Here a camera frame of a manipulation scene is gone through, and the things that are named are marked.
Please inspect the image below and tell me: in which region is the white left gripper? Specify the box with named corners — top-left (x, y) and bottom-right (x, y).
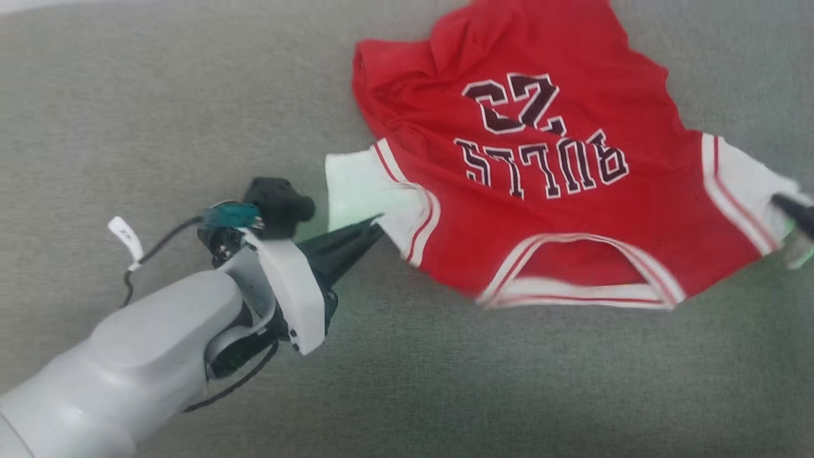
top-left (243, 215), bottom-right (387, 357)

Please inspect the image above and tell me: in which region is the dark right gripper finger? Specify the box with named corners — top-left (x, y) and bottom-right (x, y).
top-left (771, 194), bottom-right (814, 244)

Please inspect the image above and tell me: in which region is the red white basketball jersey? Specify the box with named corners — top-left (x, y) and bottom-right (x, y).
top-left (324, 0), bottom-right (814, 311)

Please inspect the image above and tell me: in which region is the grey fabric sofa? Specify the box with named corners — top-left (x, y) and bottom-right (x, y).
top-left (0, 0), bottom-right (814, 458)

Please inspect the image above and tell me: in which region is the teal left camera connector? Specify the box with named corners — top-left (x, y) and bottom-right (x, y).
top-left (199, 200), bottom-right (265, 231)

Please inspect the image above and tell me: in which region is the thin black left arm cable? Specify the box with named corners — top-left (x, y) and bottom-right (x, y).
top-left (183, 340), bottom-right (282, 413)

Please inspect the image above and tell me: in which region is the black left camera cable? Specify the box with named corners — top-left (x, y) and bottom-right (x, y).
top-left (121, 215), bottom-right (205, 310)

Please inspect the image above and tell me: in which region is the white cable tag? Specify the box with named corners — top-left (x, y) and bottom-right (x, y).
top-left (107, 216), bottom-right (145, 272)

